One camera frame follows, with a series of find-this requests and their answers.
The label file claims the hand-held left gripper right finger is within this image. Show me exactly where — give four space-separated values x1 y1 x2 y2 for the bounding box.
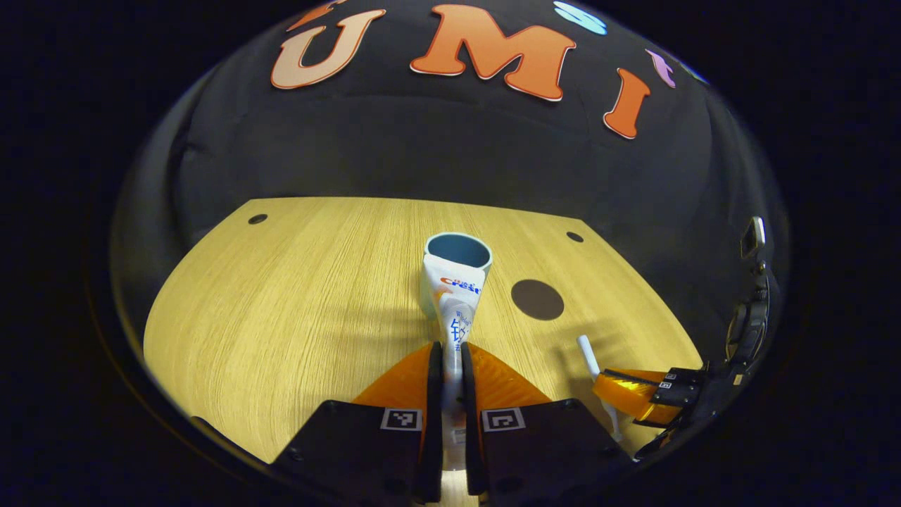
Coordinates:
461 342 634 504

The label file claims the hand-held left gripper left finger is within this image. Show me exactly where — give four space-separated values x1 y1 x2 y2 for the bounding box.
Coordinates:
271 342 444 504

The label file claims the white toothbrush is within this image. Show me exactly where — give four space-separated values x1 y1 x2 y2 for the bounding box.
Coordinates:
577 335 624 443

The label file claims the white toothpaste tube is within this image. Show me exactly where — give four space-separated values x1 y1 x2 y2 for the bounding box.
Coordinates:
422 253 488 471

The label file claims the dark round coaster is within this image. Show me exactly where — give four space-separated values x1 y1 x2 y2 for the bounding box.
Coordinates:
511 280 565 321

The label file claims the blue cup with wooden handle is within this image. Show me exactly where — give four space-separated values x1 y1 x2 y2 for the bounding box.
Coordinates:
420 232 493 321

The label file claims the black backdrop cloth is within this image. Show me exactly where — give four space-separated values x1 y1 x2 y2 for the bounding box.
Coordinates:
113 0 789 353

